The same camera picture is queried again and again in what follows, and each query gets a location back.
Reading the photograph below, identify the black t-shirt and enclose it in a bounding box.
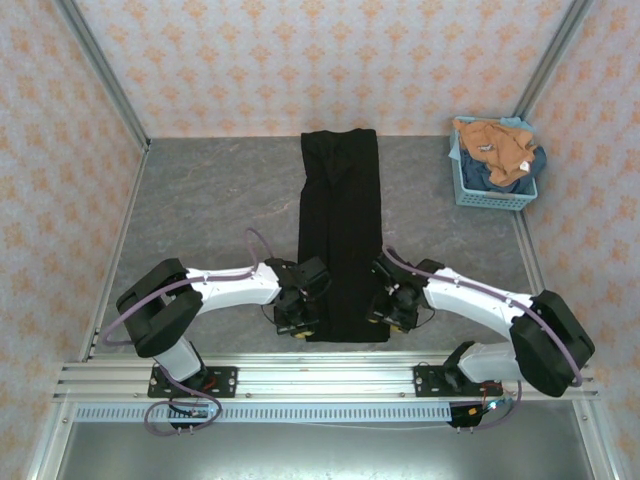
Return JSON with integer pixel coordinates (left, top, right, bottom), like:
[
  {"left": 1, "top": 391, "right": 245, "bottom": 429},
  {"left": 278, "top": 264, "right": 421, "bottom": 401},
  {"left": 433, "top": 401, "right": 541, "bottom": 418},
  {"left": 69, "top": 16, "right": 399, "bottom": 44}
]
[{"left": 295, "top": 128, "right": 392, "bottom": 346}]

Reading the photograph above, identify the light blue plastic basket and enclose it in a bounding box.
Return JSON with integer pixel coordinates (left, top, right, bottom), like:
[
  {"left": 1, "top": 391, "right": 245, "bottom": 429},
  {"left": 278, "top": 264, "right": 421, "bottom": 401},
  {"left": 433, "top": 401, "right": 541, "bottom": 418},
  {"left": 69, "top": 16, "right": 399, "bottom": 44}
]
[{"left": 448, "top": 115, "right": 541, "bottom": 212}]

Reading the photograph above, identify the blue t-shirt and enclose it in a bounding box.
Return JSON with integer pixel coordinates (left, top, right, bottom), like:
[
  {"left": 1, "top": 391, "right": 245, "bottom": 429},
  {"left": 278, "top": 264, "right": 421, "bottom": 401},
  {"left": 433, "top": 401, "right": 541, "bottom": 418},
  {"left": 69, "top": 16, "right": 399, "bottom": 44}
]
[{"left": 458, "top": 143, "right": 548, "bottom": 194}]

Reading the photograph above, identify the orange t-shirt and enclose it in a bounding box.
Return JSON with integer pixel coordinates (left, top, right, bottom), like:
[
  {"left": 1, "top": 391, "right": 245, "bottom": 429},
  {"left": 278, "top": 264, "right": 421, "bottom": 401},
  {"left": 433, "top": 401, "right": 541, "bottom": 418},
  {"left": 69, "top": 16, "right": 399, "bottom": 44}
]
[{"left": 457, "top": 118, "right": 539, "bottom": 187}]

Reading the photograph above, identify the aluminium mounting rail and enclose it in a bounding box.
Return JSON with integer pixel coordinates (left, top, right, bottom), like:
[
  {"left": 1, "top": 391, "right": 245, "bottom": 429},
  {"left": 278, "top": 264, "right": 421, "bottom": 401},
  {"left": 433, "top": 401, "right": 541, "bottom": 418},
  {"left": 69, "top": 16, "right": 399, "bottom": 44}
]
[{"left": 52, "top": 352, "right": 601, "bottom": 401}]

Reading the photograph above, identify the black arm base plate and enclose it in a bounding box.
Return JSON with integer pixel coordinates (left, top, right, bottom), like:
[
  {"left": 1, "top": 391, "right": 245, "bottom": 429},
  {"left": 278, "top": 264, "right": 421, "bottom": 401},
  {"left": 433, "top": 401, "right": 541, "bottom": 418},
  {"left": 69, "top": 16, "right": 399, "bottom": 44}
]
[
  {"left": 147, "top": 366, "right": 239, "bottom": 399},
  {"left": 413, "top": 363, "right": 504, "bottom": 399}
]

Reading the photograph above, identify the grey slotted cable duct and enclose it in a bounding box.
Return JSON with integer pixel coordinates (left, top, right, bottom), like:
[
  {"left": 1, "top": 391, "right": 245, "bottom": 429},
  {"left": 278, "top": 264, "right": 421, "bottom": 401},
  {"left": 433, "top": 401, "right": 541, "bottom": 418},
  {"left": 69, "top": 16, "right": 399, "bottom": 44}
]
[{"left": 74, "top": 403, "right": 454, "bottom": 424}]

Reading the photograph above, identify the aluminium frame post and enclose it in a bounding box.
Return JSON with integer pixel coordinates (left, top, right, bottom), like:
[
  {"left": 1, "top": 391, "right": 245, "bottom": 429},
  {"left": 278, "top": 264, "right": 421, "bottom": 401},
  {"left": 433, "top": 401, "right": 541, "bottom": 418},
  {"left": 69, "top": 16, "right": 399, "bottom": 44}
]
[
  {"left": 52, "top": 0, "right": 152, "bottom": 151},
  {"left": 517, "top": 0, "right": 596, "bottom": 117}
]

